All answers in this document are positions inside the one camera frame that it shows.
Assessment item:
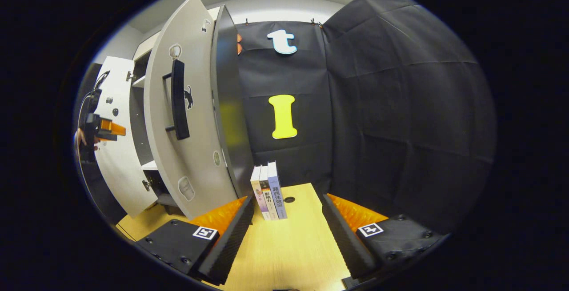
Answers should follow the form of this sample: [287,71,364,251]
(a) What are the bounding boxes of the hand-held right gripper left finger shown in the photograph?
[133,195,255,286]

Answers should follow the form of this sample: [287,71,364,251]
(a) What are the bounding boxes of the pale blue book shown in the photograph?
[267,161,288,219]

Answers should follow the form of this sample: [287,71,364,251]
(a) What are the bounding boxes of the white shoe cabinet door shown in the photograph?
[143,0,243,220]
[93,56,159,219]

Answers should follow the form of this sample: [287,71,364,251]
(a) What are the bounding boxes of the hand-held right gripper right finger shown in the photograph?
[320,193,445,281]

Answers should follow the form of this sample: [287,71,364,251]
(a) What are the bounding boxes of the white shoe cabinet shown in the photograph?
[129,6,255,216]

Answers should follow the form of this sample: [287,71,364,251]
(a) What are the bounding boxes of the white book black lettering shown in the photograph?
[259,165,279,220]

